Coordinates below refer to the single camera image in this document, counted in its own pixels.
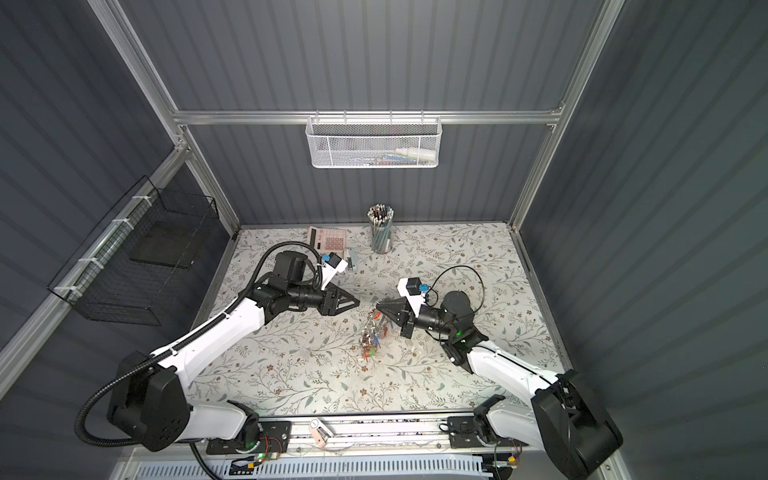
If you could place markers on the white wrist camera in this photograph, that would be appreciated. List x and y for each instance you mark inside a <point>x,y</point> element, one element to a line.
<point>414,291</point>
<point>331,265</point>

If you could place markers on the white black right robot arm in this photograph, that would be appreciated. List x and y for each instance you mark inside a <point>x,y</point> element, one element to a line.
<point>555,412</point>

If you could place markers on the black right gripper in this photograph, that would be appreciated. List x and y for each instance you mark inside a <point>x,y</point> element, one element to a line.
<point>410,322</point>

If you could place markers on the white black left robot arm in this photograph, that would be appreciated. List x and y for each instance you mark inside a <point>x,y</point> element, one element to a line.
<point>153,405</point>

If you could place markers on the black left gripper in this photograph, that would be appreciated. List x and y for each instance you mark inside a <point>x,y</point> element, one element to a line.
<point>331,304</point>

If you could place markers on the pink desk calculator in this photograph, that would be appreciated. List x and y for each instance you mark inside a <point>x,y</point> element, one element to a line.
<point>327,240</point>

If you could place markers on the light blue stapler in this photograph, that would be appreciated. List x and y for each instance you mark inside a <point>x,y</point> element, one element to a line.
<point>352,260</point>

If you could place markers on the white bottle in basket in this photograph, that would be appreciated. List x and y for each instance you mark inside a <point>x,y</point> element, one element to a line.
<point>420,155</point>

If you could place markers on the white wire wall basket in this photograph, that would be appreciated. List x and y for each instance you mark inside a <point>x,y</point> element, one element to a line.
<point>370,145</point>

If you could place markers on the black wire side basket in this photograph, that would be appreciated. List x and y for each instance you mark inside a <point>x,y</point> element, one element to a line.
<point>134,271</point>

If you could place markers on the round metal key organizer plate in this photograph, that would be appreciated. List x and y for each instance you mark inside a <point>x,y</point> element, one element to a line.
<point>375,327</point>

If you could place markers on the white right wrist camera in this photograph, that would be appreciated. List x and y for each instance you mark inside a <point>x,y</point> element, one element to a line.
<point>414,291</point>

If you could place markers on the clear pen cup with pens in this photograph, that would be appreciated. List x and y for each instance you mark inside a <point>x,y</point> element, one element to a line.
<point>380,218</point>

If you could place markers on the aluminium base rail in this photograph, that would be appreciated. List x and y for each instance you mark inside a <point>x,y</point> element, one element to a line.
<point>411,445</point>

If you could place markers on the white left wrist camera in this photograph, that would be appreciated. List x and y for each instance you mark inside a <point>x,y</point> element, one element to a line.
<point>331,265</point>

